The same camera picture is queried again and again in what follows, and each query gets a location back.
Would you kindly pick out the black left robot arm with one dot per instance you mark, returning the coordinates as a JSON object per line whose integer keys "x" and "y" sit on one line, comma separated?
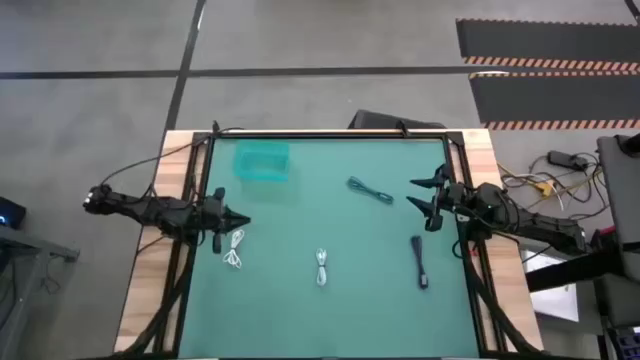
{"x": 160, "y": 212}

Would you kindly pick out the green table mat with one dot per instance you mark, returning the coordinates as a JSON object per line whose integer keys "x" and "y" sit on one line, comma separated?
{"x": 325, "y": 320}

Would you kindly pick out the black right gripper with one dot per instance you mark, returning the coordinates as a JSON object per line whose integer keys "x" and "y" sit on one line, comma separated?
{"x": 447, "y": 200}

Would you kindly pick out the plain black floor ramp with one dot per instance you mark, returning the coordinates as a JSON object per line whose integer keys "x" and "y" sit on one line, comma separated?
{"x": 395, "y": 121}

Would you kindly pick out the white flat panel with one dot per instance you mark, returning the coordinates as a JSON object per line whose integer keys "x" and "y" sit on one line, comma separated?
{"x": 555, "y": 300}

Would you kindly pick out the grey desk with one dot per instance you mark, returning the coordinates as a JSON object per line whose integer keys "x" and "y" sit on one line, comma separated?
{"x": 622, "y": 200}

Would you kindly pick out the black ramp with orange stripes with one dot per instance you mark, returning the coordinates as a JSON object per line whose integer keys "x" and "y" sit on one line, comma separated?
{"x": 555, "y": 100}
{"x": 545, "y": 40}

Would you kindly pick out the black power adapter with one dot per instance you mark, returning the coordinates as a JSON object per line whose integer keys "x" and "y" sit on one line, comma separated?
{"x": 565, "y": 160}

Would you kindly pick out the grey metal side table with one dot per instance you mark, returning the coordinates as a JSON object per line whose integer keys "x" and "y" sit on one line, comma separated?
{"x": 25, "y": 250}

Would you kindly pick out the black aluminium table frame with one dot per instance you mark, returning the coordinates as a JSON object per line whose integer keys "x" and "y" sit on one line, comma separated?
{"x": 320, "y": 135}

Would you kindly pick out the translucent teal plastic bin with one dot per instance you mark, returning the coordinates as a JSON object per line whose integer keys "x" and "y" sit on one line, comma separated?
{"x": 262, "y": 167}

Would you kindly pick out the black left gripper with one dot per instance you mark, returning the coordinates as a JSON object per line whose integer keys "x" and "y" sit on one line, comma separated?
{"x": 215, "y": 220}

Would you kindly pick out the black device with blue light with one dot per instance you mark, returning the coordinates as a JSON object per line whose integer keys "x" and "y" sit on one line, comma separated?
{"x": 10, "y": 212}

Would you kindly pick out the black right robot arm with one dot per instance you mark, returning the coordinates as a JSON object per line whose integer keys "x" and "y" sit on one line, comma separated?
{"x": 540, "y": 227}

